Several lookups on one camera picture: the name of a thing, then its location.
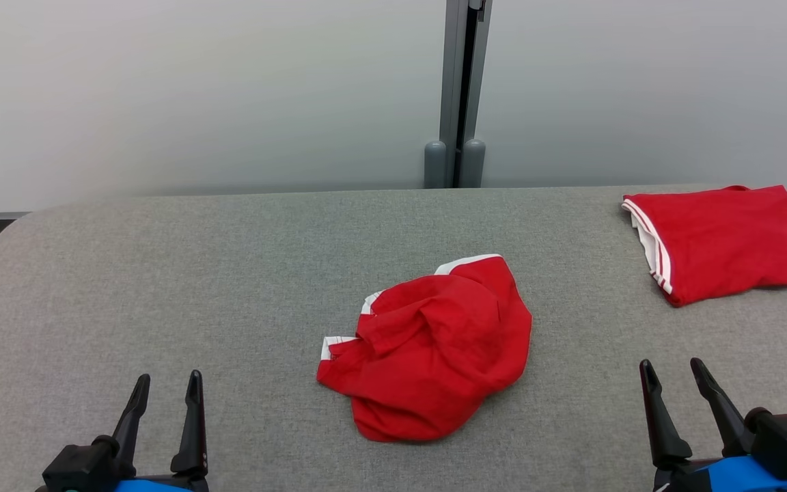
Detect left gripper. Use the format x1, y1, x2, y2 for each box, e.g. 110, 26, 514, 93
110, 370, 210, 492

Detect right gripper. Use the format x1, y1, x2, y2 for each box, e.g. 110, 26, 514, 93
639, 357, 755, 492

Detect red Bulls basketball jersey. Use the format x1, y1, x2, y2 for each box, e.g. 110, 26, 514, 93
622, 184, 787, 308

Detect red shorts with white trim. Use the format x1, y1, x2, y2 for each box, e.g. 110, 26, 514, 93
316, 254, 533, 443

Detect grey fabric upholstered bench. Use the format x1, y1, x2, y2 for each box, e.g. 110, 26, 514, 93
0, 183, 787, 492

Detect grey cylindrical post foot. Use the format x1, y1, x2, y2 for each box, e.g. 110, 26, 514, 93
424, 140, 448, 189
460, 139, 487, 189

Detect grey partition post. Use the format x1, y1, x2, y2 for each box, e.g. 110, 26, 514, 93
439, 0, 493, 189

